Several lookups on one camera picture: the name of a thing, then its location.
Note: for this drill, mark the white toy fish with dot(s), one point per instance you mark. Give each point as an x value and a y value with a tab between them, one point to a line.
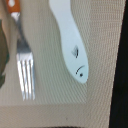
73	49

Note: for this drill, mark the fork with orange handle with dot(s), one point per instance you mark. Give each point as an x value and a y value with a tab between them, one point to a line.
24	55

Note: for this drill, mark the woven beige placemat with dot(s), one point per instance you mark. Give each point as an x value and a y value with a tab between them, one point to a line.
60	99

